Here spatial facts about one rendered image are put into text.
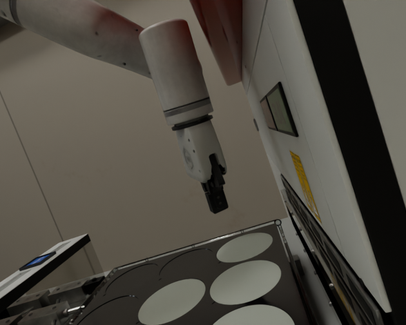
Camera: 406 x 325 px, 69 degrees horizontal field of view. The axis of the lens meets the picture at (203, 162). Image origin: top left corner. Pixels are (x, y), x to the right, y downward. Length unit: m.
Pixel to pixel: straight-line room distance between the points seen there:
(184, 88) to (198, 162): 0.12
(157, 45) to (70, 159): 2.31
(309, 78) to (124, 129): 2.33
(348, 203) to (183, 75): 0.35
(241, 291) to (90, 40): 0.43
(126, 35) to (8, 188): 2.72
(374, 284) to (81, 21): 0.49
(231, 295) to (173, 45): 0.37
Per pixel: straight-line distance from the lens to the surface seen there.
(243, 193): 2.30
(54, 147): 2.81
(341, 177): 0.18
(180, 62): 0.48
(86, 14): 0.53
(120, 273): 0.65
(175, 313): 0.43
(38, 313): 0.65
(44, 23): 0.56
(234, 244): 0.55
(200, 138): 0.47
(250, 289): 0.41
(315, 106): 0.17
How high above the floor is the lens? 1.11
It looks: 5 degrees down
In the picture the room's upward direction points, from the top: 20 degrees counter-clockwise
